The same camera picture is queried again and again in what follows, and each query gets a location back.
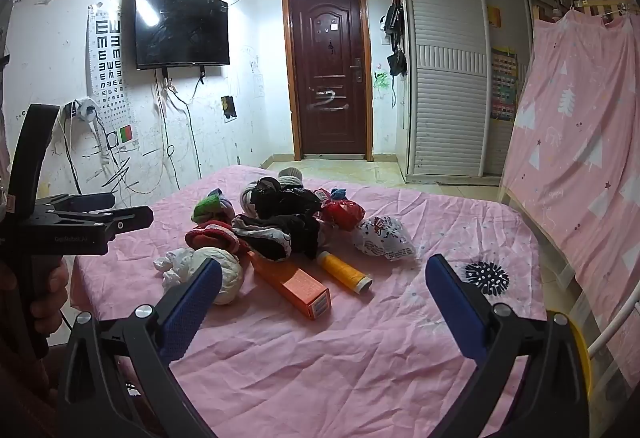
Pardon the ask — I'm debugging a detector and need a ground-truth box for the person's left hand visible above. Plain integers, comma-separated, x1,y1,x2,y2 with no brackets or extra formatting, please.
30,258,70,337

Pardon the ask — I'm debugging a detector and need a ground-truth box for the yellow bin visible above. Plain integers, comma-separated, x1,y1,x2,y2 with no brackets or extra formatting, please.
547,310,593,399

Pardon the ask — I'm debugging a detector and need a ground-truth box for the small hanging black bag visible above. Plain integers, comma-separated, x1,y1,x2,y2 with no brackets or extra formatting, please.
387,49,408,78

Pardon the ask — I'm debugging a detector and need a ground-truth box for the grey white cloth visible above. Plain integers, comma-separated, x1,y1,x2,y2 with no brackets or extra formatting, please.
277,166,305,189

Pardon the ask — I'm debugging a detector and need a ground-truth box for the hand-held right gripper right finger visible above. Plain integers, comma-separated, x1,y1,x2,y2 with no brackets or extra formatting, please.
425,254,591,438

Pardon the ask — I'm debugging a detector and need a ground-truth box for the white chair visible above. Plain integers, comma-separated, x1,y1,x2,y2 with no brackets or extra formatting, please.
587,288,640,359

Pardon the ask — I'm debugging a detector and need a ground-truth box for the white louvered wardrobe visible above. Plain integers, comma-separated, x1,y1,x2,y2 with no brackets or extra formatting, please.
401,0,533,179

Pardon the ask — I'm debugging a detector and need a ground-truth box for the white printed plastic bag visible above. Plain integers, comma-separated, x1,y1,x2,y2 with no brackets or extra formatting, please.
354,215,417,263

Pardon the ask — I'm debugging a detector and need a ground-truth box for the orange box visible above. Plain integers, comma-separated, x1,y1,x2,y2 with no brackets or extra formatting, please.
248,250,332,320

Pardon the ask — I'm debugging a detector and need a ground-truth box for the large hanging black bag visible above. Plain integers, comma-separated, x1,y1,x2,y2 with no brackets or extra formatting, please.
381,0,406,50

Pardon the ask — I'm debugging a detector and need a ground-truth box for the white wall socket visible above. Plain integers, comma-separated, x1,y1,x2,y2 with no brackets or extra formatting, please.
64,98,101,124

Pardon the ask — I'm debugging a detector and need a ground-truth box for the black wall television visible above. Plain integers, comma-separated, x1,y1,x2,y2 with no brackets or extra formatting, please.
135,0,231,71

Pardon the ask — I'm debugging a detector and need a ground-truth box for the black plastic bag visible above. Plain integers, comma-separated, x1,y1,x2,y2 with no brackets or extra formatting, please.
235,178,323,256

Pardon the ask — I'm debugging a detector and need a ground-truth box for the red plastic bag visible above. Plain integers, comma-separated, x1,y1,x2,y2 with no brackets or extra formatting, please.
320,198,366,231

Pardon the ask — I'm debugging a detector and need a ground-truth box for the eye chart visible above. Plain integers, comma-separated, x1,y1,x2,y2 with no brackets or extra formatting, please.
89,3,132,149

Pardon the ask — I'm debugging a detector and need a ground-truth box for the person's left forearm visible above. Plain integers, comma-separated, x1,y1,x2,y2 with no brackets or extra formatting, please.
0,333,63,438

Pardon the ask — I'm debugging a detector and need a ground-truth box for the red white cloth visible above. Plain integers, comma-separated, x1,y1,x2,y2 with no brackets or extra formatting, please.
185,220,251,256

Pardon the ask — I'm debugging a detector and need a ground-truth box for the dark red door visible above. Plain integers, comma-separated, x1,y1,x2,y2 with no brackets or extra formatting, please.
281,0,373,162

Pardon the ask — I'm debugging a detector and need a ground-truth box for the black cable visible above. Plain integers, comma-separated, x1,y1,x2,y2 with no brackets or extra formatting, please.
155,65,203,194

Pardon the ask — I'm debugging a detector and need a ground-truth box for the crumpled white plastic bag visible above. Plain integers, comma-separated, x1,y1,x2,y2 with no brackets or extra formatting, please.
153,248,201,289

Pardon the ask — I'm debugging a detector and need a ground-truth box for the colourful grid poster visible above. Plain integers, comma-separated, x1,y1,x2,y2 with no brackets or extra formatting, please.
490,47,517,121

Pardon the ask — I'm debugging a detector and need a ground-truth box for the green cloth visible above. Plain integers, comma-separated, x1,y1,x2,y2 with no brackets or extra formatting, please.
192,190,236,224

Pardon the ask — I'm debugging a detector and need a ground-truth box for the white cable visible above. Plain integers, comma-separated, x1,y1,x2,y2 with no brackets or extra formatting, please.
95,118,113,165

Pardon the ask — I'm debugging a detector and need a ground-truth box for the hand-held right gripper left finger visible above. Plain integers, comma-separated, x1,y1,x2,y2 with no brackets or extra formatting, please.
57,259,223,438

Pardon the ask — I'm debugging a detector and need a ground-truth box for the black white patterned cloth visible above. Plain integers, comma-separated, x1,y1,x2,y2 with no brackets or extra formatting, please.
231,214,293,264

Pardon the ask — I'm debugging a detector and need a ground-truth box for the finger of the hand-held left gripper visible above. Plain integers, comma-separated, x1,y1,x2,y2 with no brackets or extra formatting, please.
50,205,155,239
34,192,117,215

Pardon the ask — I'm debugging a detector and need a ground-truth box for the pink printed curtain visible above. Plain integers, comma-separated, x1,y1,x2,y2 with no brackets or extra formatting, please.
500,8,640,384

